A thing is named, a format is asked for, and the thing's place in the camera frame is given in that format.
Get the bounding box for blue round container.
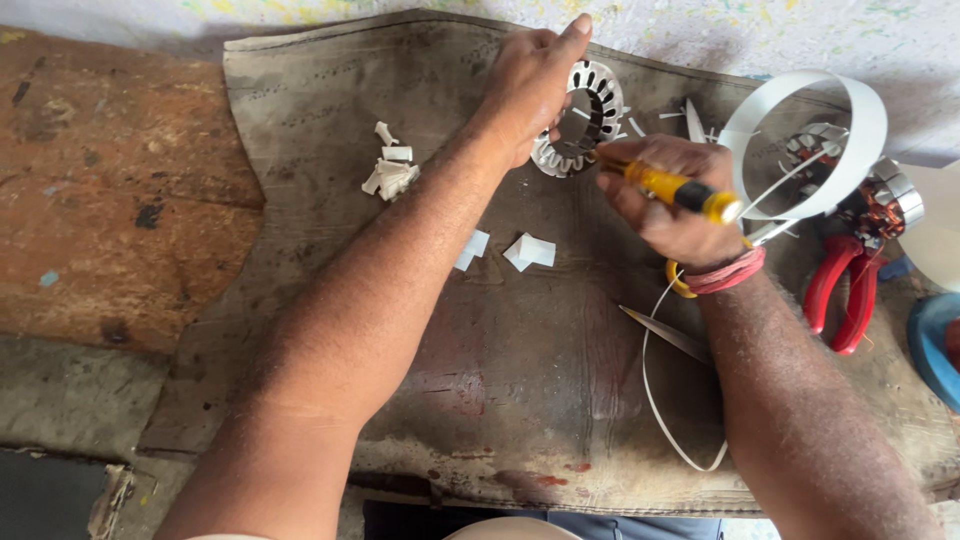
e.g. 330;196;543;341
905;291;960;415

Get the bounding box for white pointed paper piece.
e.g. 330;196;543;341
683;98;708;145

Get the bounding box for small blue tool handle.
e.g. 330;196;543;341
877;255;917;284

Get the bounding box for worn brown wooden board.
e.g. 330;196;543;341
0;24;265;355

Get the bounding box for bare metal stator ring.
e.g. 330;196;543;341
530;59;626;180

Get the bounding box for pile of folded paper pieces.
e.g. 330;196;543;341
360;120;422;203

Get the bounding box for person's left hand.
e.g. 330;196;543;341
478;13;594;171

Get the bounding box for yellow handled screwdriver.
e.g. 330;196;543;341
591;150;745;226

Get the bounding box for red handled pliers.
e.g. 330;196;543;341
801;233;891;357

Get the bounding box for folded white paper square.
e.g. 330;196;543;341
501;231;558;273

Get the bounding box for red thread wristband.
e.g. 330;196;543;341
681;245;767;296

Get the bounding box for coiled white plastic strip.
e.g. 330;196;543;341
717;69;890;223

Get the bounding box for small white paper square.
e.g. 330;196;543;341
453;228;492;273

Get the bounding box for copper wound stator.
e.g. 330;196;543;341
780;122;926;250

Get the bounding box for person's right hand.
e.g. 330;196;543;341
595;135;750;273

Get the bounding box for long thin white strip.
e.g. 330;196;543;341
640;270;730;474

